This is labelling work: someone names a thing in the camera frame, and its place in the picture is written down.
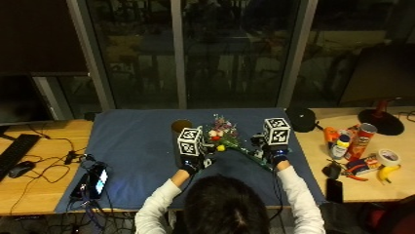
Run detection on person's right hand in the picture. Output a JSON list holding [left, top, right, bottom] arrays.
[[250, 132, 290, 166]]

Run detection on person's left hand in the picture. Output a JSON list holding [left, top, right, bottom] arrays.
[[179, 142, 217, 176]]

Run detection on flower bouquet with green stems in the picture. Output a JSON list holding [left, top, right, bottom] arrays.
[[206, 113, 277, 172]]

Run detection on white marker cube on left glove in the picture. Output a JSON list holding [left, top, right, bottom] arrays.
[[177, 126, 205, 158]]

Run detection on white marker cube on glove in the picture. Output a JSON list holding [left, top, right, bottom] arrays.
[[262, 117, 292, 146], [177, 126, 205, 158]]

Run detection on white marker cube on right glove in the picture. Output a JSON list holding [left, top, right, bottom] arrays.
[[262, 117, 292, 146]]

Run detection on brown round vase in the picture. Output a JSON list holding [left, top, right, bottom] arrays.
[[171, 118, 193, 135]]

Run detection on blue table cloth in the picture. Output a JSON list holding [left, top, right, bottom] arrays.
[[54, 107, 328, 215]]

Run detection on black round cap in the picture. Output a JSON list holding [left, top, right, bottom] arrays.
[[285, 106, 320, 134]]

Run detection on orange bottle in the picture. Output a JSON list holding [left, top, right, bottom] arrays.
[[324, 126, 341, 149]]

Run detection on small black pouch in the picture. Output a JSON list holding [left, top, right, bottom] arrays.
[[322, 161, 344, 180]]

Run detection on white bottle with blue cap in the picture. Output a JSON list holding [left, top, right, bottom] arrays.
[[329, 134, 351, 161]]

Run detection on the person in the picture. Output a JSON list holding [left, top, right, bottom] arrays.
[[133, 142, 328, 234]]

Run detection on dark smartphone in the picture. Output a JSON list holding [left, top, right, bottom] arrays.
[[326, 177, 345, 205]]

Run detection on red chip can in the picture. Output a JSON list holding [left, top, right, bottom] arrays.
[[344, 122, 379, 163]]

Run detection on red and blue snack box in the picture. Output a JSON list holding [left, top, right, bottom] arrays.
[[345, 153, 385, 176]]

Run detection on black smartphone with lit screen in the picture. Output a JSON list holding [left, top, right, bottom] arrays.
[[85, 164, 109, 200]]

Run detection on white tape roll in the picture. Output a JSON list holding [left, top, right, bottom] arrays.
[[375, 148, 402, 168]]

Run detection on yellow banana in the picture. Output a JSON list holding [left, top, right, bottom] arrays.
[[377, 164, 402, 184]]

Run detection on red lamp with black base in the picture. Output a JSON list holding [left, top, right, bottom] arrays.
[[357, 97, 406, 137]]

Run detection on black computer mouse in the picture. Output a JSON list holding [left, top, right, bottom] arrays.
[[7, 160, 36, 179]]

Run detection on black keyboard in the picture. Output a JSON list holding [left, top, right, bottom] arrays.
[[0, 133, 43, 181]]

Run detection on black computer monitor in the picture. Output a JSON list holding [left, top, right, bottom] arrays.
[[0, 71, 56, 127]]

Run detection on red-handled pliers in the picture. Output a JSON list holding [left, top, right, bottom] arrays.
[[341, 169, 370, 182]]

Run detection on black cables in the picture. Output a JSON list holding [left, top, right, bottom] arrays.
[[8, 123, 115, 215]]

